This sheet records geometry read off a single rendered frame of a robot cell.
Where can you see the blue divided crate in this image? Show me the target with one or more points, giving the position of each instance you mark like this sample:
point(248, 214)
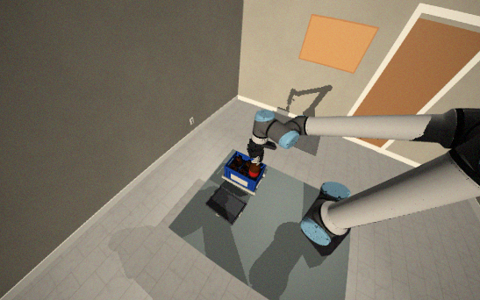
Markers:
point(245, 181)

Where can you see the brown bottle with red label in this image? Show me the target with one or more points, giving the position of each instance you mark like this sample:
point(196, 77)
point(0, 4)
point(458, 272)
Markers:
point(254, 170)

